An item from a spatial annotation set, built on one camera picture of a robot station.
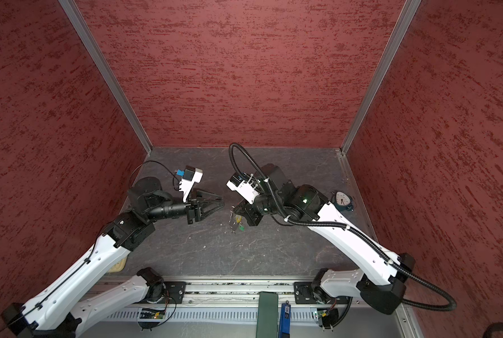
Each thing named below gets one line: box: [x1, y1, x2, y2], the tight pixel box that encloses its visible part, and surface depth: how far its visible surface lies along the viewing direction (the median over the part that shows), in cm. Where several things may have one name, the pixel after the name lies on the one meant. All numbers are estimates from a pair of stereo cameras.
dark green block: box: [255, 291, 279, 338], surface depth 71 cm
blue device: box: [278, 299, 291, 338], surface depth 69 cm
